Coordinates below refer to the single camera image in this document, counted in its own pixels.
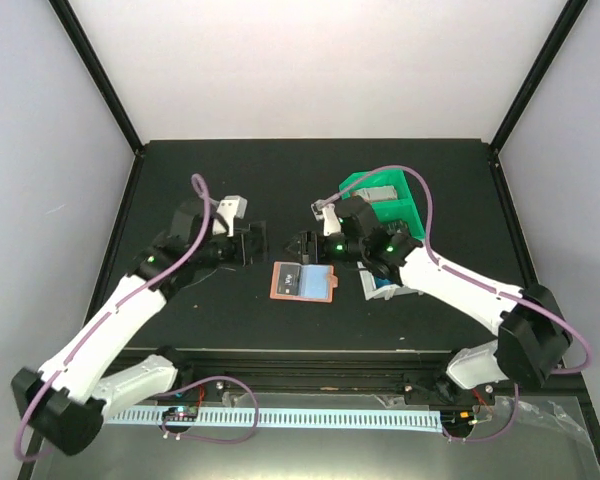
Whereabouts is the right black frame post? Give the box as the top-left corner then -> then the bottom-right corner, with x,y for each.
490,0 -> 588,154

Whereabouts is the green and white card bin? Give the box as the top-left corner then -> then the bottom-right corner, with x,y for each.
343,169 -> 425,300

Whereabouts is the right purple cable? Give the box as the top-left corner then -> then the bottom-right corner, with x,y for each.
311,165 -> 594,444

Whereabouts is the black frame post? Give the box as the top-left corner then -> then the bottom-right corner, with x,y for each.
490,0 -> 588,154
49,0 -> 144,155

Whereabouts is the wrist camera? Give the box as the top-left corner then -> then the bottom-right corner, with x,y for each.
311,200 -> 341,237
212,195 -> 248,237

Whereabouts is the black credit card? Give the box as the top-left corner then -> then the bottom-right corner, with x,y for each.
276,263 -> 302,296

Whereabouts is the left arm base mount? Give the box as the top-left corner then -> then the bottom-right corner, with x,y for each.
158,381 -> 225,436

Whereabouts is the purple cable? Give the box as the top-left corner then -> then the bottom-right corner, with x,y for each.
311,165 -> 594,444
12,173 -> 259,462

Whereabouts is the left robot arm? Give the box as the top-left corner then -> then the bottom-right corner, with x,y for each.
11,195 -> 267,456

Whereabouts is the left black frame post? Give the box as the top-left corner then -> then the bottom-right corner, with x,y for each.
49,0 -> 144,155

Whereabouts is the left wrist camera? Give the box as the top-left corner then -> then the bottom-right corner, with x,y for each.
212,195 -> 248,237

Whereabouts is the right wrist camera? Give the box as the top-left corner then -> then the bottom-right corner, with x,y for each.
311,200 -> 341,237

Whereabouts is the black card stack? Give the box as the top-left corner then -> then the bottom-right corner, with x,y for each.
384,219 -> 411,236

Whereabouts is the blue card stack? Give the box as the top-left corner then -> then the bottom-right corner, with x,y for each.
374,277 -> 392,289

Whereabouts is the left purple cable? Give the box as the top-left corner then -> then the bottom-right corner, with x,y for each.
12,173 -> 259,462

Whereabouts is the white slotted cable duct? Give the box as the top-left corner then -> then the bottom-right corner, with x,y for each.
106,405 -> 443,433

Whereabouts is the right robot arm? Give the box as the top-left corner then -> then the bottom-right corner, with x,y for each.
285,197 -> 575,403

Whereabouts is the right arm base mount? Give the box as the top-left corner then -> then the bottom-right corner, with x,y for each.
401,370 -> 495,407

